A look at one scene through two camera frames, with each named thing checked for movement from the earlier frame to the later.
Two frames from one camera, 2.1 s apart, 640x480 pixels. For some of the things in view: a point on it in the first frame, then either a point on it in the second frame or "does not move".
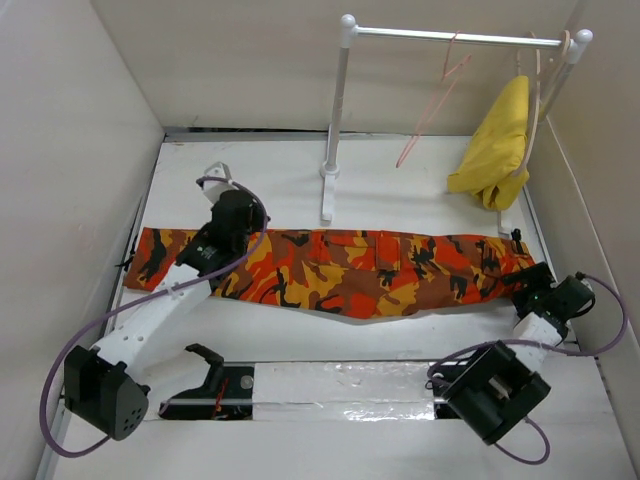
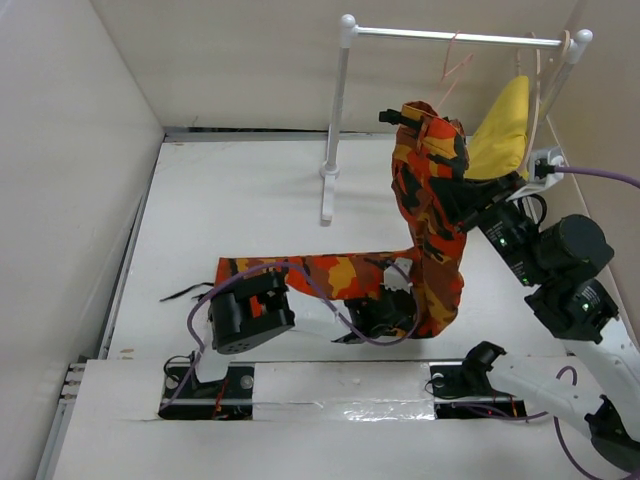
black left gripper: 257,218 -> 405,321
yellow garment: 497,152 does not move
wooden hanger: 565,45 does not move
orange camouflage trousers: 348,275 -> 431,155
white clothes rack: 574,42 does not move
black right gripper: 539,276 -> 478,192
